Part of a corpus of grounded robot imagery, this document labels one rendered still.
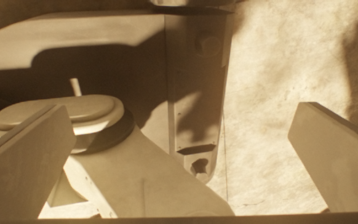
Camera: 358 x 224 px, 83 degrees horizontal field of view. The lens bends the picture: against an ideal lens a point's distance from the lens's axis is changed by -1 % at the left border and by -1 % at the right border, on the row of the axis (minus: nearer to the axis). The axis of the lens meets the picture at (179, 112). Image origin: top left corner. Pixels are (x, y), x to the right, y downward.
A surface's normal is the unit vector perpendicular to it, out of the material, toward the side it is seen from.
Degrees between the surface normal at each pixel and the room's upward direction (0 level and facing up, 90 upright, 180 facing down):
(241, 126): 0
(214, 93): 0
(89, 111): 90
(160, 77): 0
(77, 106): 90
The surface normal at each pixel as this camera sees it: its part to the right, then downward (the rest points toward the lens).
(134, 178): 0.00, -0.85
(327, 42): 0.22, 0.51
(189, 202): -0.10, -0.99
